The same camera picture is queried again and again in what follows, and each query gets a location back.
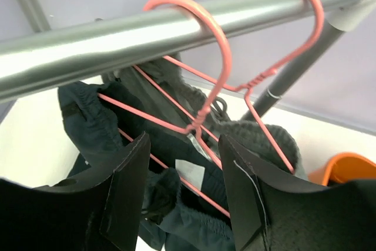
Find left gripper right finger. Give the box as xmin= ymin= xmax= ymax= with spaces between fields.
xmin=219 ymin=135 xmax=375 ymax=250

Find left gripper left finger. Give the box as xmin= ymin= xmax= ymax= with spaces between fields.
xmin=1 ymin=133 xmax=150 ymax=250

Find dark navy shorts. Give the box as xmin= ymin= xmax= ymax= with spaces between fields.
xmin=58 ymin=82 xmax=235 ymax=250

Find pink hanger of navy shorts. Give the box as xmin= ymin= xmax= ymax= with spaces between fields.
xmin=96 ymin=0 xmax=233 ymax=219

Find pink hanger of grey shorts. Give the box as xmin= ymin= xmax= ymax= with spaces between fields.
xmin=132 ymin=0 xmax=325 ymax=175

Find grey shorts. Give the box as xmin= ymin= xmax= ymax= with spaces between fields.
xmin=100 ymin=52 xmax=308 ymax=181

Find orange plastic basket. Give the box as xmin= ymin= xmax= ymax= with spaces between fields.
xmin=308 ymin=152 xmax=375 ymax=186

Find silver clothes rack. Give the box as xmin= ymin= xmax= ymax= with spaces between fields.
xmin=1 ymin=0 xmax=375 ymax=128

